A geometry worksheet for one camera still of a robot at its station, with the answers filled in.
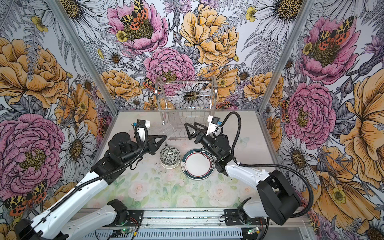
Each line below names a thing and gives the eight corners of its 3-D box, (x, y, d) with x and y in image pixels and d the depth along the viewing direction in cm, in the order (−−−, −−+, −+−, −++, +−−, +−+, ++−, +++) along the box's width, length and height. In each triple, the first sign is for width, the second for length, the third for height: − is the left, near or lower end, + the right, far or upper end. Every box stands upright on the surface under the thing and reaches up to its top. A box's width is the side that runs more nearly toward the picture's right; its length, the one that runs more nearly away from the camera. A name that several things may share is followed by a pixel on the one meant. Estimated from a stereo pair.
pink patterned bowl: (161, 166, 92) (158, 160, 86) (163, 153, 98) (161, 146, 92) (179, 166, 92) (178, 160, 86) (180, 153, 98) (179, 146, 92)
